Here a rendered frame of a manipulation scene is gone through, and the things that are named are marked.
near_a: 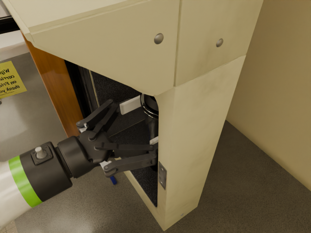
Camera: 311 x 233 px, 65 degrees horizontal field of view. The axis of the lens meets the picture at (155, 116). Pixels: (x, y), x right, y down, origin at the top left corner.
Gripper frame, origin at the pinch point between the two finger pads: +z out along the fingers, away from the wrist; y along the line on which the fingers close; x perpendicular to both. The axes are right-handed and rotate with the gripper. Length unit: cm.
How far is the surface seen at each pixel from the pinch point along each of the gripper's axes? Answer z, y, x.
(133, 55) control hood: -12.0, -14.4, -27.6
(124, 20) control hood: -12.6, -14.4, -30.6
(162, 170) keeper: -7.4, -12.8, -2.7
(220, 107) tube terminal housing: 1.4, -14.3, -14.1
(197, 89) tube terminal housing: -4.0, -14.3, -20.1
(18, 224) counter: -36.6, 7.7, 25.3
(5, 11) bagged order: -13, 123, 19
